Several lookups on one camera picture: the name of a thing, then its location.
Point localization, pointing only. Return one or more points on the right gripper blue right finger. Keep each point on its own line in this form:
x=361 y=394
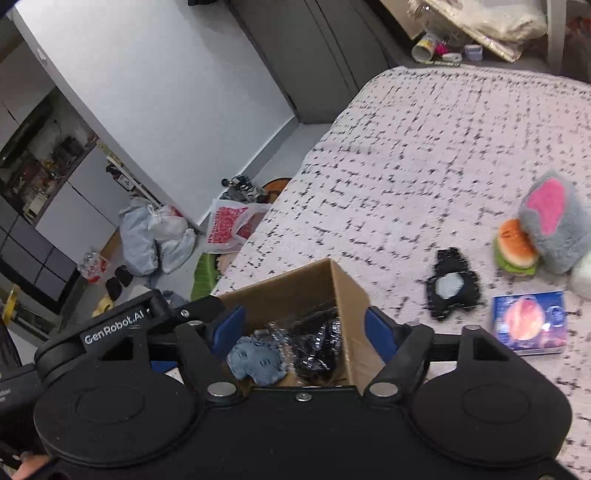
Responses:
x=404 y=349

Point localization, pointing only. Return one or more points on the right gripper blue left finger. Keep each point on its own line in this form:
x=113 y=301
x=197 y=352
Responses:
x=202 y=351

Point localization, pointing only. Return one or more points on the grey pink plush toy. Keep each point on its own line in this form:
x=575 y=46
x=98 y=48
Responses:
x=556 y=222

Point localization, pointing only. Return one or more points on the person's hand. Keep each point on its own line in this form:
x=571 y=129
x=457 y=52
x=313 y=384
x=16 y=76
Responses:
x=30 y=465

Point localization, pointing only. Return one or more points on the yellow slippers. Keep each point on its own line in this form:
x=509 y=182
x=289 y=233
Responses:
x=104 y=305

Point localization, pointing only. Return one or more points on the small blue-grey plush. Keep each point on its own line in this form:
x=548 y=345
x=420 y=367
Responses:
x=257 y=358

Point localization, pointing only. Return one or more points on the black slippers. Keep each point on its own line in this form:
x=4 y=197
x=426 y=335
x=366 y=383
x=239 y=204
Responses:
x=121 y=279

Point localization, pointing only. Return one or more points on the green leaf rug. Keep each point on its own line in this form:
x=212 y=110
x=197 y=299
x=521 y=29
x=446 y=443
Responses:
x=205 y=277

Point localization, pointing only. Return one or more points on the black plush with white belly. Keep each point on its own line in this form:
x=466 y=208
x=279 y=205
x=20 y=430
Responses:
x=453 y=285

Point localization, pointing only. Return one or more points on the black item in plastic bag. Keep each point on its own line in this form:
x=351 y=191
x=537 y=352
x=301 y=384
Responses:
x=311 y=344

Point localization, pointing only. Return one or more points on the cardboard box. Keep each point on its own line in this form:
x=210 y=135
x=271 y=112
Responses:
x=319 y=284

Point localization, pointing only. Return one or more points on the grey white garbage bags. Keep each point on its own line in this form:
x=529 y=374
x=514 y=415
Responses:
x=154 y=239

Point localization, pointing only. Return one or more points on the red white plastic bag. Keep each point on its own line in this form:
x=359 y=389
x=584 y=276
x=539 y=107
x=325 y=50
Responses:
x=231 y=223

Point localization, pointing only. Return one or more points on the blue picture box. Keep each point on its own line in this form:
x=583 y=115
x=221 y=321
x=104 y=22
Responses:
x=531 y=323

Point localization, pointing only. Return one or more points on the burger plush toy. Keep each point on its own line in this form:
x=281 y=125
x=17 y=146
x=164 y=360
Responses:
x=514 y=252

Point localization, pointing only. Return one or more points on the white black patterned blanket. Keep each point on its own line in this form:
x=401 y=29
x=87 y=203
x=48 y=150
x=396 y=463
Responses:
x=424 y=160

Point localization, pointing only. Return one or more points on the white cabinet with shelf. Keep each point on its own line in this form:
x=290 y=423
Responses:
x=60 y=196

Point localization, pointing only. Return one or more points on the paper cup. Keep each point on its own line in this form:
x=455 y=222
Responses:
x=425 y=49

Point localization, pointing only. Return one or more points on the dark grey door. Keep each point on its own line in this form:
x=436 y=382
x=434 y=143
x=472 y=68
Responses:
x=320 y=53

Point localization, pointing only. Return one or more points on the beige tote bag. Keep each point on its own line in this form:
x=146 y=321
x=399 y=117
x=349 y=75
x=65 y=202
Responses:
x=504 y=28

